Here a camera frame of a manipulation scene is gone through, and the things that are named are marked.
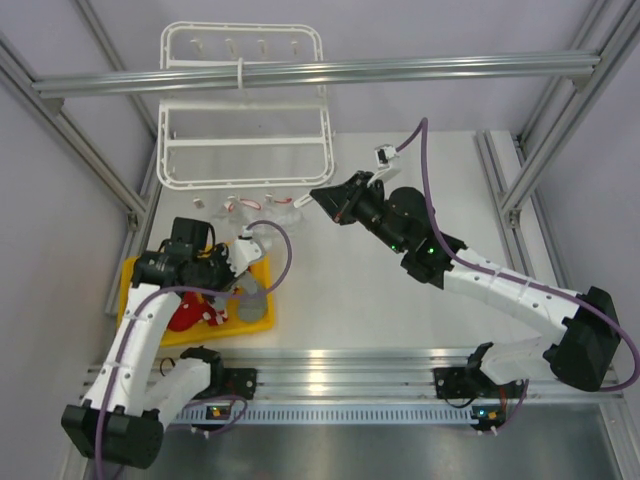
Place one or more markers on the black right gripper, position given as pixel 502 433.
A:
pixel 341 202

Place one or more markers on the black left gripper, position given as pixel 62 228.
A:
pixel 221 254

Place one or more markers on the grey sock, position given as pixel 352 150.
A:
pixel 251 303

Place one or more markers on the white translucent sock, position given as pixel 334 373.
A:
pixel 236 213

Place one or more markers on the white plastic clip hanger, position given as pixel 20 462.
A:
pixel 242 138

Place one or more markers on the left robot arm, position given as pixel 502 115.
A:
pixel 121 419

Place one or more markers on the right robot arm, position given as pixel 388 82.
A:
pixel 576 341

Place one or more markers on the red white striped sock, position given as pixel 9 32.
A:
pixel 195 309

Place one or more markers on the yellow plastic bin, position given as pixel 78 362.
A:
pixel 201 332

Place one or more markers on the aluminium top crossbar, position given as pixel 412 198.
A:
pixel 315 72

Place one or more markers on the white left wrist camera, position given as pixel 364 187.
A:
pixel 244 251

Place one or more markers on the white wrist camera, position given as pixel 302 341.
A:
pixel 388 164
pixel 244 251

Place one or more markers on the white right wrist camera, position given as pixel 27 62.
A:
pixel 388 164

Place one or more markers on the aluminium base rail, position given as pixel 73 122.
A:
pixel 345 375

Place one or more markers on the slotted cable duct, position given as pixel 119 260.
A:
pixel 354 414

